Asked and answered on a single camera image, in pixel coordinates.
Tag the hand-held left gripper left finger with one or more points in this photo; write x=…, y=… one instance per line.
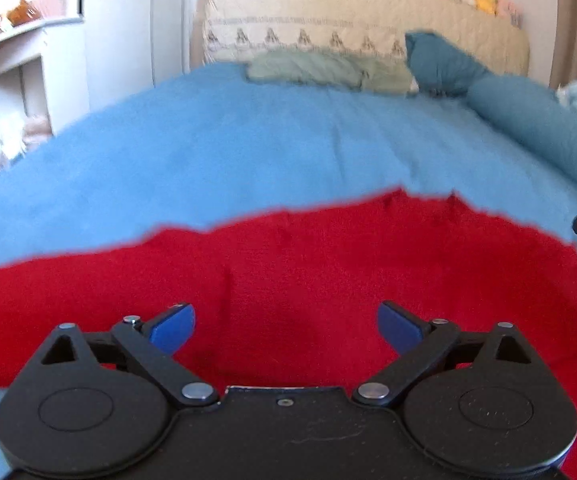
x=174, y=331

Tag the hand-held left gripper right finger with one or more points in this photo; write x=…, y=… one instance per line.
x=397, y=329

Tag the red garment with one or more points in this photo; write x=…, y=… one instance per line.
x=293, y=295

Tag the teal bolster pillow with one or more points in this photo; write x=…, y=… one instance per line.
x=518, y=105

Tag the blue bed blanket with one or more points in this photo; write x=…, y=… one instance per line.
x=218, y=145

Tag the pale pink plush toy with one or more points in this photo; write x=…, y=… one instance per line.
x=509, y=10

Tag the pale green pillow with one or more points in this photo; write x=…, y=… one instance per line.
x=318, y=69

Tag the white wardrobe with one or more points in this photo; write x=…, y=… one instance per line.
x=128, y=45

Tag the white shelf unit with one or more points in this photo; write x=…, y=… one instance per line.
x=18, y=75

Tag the cream patterned headboard cover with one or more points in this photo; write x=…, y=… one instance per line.
x=328, y=15

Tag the orange plush toy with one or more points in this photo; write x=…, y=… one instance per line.
x=20, y=11

